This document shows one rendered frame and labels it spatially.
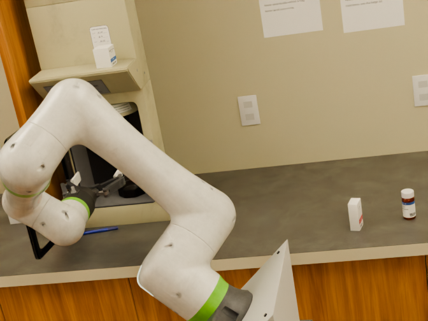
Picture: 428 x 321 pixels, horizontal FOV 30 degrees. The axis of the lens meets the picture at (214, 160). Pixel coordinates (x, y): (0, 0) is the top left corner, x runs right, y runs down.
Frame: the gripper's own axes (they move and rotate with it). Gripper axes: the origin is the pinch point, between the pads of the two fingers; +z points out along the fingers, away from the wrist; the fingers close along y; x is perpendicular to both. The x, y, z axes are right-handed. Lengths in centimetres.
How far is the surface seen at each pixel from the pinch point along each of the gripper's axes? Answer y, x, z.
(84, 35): 0.6, -40.0, 17.6
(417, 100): -101, 8, 59
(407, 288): -90, 42, -10
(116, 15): -11.1, -44.9, 17.6
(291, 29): -60, -24, 60
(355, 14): -83, -26, 60
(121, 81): -10.3, -25.9, 10.2
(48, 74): 12.4, -31.1, 10.0
